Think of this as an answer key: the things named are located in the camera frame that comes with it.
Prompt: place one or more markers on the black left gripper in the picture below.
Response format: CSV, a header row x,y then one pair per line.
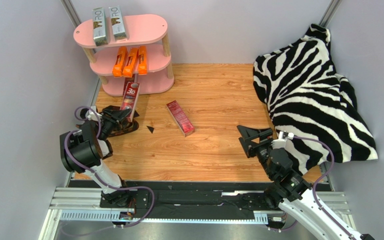
x,y
116,116

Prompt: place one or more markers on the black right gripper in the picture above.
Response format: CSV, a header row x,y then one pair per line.
x,y
256,145

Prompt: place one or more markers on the red toothpaste box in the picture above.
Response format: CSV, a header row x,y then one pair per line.
x,y
180,118
130,98
127,80

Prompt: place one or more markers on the red toothpaste box back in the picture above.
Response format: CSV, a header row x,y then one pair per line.
x,y
127,80

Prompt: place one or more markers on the orange toothpaste box diagonal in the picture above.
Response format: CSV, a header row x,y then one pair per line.
x,y
130,63

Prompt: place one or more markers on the red toothpaste box front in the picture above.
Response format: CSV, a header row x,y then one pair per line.
x,y
180,118

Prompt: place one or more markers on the orange toothpaste box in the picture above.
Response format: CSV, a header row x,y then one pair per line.
x,y
122,53
142,60

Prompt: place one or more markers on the teal silver toothpaste box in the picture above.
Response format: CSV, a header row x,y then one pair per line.
x,y
99,20

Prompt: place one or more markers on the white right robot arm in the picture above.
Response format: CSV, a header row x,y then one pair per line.
x,y
289,191

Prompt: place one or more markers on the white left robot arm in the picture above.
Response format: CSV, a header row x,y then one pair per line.
x,y
83,151

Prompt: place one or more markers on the pink three-tier shelf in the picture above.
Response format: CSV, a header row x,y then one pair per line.
x,y
149,30

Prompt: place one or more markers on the small black triangle piece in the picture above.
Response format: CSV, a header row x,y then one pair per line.
x,y
151,129

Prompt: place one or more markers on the zebra print cloth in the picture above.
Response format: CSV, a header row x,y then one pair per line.
x,y
305,95

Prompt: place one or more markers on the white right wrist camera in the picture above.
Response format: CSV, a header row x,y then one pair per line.
x,y
281,141

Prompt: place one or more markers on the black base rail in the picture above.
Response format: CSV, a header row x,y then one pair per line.
x,y
171,202

